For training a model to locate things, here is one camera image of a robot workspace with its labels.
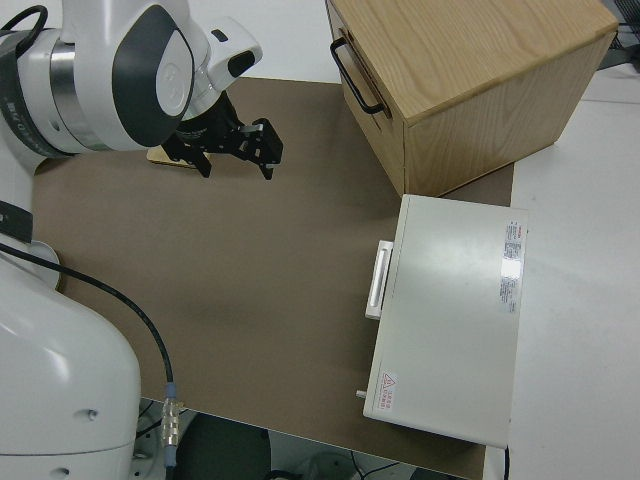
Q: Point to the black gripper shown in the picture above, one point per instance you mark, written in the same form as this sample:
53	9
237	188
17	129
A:
210	126

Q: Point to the gray plate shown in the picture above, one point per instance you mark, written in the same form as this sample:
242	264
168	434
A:
46	256

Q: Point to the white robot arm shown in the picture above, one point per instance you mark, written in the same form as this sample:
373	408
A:
75	350

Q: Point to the small wooden block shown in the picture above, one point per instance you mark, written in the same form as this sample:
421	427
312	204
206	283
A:
159	156

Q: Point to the brown table mat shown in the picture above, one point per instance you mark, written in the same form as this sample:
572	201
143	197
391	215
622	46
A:
250	275

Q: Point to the wooden drawer cabinet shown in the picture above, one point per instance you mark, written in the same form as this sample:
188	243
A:
475	65

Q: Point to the white toaster oven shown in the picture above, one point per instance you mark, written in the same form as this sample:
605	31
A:
450	315

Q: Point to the black round stool seat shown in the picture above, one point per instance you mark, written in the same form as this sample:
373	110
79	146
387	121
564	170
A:
225	450

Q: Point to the dark background equipment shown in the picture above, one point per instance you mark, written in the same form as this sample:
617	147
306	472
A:
622	45

